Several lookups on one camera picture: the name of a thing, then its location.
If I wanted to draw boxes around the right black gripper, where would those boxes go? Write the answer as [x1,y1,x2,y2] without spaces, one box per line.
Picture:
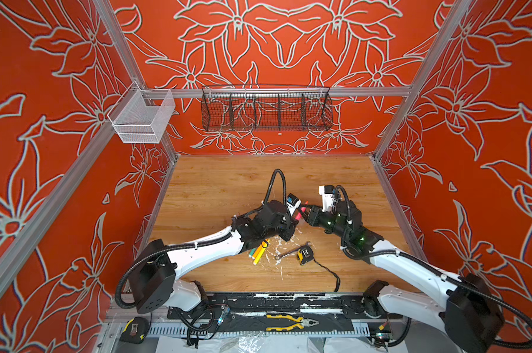
[299,204,353,243]

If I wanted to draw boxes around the pink marker pen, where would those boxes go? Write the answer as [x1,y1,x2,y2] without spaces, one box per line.
[294,205,306,221]

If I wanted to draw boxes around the yellow marker pen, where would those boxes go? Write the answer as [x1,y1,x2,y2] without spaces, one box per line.
[253,241,270,266]

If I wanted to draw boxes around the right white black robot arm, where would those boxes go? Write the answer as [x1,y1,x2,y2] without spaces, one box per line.
[299,185,532,352]

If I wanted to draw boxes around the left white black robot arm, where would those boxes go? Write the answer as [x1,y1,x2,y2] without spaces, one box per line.
[114,169,301,314]

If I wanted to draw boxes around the orange marker pen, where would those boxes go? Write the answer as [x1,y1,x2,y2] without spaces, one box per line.
[251,240,269,261]

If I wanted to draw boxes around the silver wrench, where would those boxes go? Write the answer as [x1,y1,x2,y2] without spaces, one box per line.
[276,241,312,261]

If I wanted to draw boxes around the yellow black tape measure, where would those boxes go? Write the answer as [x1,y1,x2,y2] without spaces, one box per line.
[297,245,314,266]

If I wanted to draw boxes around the black tape measure on ledge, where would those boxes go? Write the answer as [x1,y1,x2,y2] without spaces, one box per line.
[119,317,151,344]

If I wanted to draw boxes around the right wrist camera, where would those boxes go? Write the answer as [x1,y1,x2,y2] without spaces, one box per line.
[318,185,336,212]

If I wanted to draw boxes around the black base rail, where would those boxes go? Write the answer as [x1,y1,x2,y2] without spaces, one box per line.
[184,292,405,322]

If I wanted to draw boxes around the yellow handled pliers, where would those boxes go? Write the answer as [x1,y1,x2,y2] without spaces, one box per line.
[265,314,320,332]

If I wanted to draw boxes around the black wire basket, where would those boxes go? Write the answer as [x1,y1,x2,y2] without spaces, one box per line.
[201,85,334,132]

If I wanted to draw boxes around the white wire basket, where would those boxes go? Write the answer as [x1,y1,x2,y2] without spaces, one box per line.
[108,82,176,144]

